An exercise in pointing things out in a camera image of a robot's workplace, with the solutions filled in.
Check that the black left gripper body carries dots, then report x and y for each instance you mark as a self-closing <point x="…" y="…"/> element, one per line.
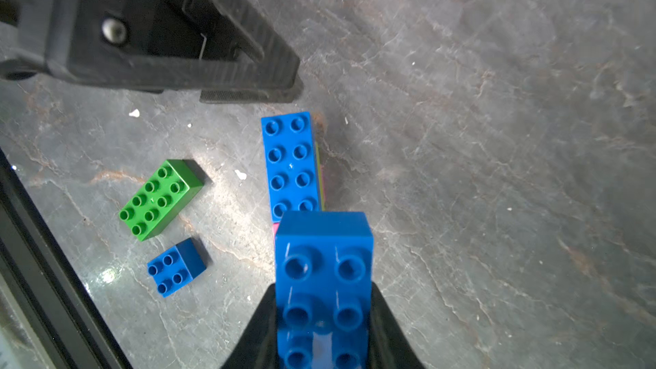
<point x="79" y="40"/>

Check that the blue long lego brick front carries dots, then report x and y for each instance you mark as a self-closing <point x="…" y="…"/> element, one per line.
<point x="323" y="289"/>

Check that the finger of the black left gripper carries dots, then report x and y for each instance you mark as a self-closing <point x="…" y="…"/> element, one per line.
<point x="223" y="49"/>

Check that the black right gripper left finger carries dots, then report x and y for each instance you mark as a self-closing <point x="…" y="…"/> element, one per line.
<point x="257" y="346"/>

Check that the dark green long lego brick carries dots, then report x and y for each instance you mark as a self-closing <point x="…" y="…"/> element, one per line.
<point x="171" y="187"/>

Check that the small blue square lego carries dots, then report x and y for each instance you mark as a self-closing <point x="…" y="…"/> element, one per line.
<point x="176" y="267"/>

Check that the blue long lego brick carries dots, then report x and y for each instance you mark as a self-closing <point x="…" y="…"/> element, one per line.
<point x="323" y="289"/>
<point x="288" y="142"/>

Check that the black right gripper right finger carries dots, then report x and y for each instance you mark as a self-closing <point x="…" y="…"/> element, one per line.
<point x="388" y="346"/>

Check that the lime green long lego brick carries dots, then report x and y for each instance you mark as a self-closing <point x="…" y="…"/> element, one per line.
<point x="320" y="182"/>

